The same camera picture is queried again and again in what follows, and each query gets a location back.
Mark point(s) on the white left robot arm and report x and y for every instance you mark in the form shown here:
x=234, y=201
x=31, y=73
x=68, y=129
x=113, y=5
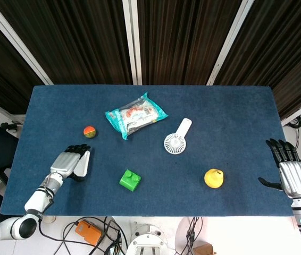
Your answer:
x=37, y=200

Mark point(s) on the white frame post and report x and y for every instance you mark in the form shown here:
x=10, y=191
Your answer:
x=132, y=42
x=17, y=43
x=231, y=40

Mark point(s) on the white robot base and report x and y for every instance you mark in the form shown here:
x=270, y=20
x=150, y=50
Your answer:
x=149, y=245

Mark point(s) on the green toy building block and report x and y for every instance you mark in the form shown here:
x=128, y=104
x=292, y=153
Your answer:
x=129, y=180

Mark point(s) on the orange handheld device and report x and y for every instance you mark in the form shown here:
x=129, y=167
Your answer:
x=88, y=232

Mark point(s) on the brown cardboard box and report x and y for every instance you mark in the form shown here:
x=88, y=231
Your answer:
x=204, y=250

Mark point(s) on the white handheld fan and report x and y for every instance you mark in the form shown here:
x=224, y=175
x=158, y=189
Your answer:
x=175, y=143

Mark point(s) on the blue felt table cloth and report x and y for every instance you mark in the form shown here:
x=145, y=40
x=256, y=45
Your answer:
x=166, y=106

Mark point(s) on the teal snack bag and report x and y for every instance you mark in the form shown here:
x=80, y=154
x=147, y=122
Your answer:
x=135, y=115

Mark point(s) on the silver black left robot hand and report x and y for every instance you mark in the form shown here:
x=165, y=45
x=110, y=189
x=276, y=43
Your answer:
x=64, y=162

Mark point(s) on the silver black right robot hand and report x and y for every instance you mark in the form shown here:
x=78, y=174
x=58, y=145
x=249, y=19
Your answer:
x=295, y=178

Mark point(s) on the orange green ball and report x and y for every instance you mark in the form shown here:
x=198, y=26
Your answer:
x=90, y=132

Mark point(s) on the black pleated curtain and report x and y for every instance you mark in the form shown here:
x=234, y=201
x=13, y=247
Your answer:
x=73, y=40
x=1, y=74
x=182, y=40
x=283, y=53

